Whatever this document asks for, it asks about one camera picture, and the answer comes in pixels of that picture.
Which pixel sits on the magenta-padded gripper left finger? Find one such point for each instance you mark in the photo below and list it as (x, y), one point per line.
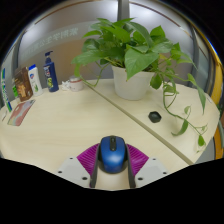
(75, 168)

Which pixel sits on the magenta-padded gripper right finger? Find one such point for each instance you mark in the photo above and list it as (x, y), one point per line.
(148, 168)

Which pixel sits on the blue and black computer mouse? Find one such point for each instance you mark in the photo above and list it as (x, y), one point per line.
(112, 153)

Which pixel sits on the pink and green mouse pad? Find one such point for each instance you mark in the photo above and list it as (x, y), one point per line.
(21, 112)

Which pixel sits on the small black square object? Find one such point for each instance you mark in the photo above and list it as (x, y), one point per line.
(154, 117)

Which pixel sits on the crumpled white wrapper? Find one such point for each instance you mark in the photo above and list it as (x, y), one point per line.
(65, 85)

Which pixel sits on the green plant in white pot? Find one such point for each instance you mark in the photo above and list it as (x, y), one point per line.
(133, 80)

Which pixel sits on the white bottle with blue cap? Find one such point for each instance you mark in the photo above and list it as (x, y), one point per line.
(35, 81)

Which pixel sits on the dark blue pump bottle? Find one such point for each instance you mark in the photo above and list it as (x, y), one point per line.
(51, 75)

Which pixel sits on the white and green shuttlecock tube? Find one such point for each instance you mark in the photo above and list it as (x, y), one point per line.
(6, 91)

